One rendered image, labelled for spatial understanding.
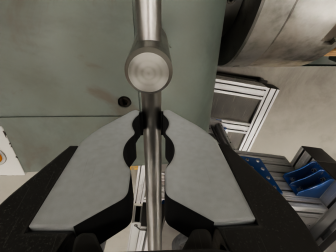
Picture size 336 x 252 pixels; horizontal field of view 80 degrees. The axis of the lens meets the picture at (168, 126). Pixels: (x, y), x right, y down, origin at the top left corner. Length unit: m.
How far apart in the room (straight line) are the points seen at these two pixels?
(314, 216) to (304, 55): 0.62
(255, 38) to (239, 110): 1.25
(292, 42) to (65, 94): 0.27
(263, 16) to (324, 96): 1.83
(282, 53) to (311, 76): 1.60
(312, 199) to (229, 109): 0.83
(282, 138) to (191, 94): 1.91
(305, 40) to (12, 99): 0.34
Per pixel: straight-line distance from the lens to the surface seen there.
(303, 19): 0.29
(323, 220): 0.89
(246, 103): 1.51
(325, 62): 1.22
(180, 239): 0.58
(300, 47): 0.32
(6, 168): 0.34
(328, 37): 0.34
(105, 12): 0.21
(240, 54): 0.30
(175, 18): 0.21
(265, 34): 0.28
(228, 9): 0.31
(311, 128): 2.19
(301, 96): 1.96
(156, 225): 0.17
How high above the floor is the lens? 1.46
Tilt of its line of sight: 59 degrees down
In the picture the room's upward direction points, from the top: 175 degrees clockwise
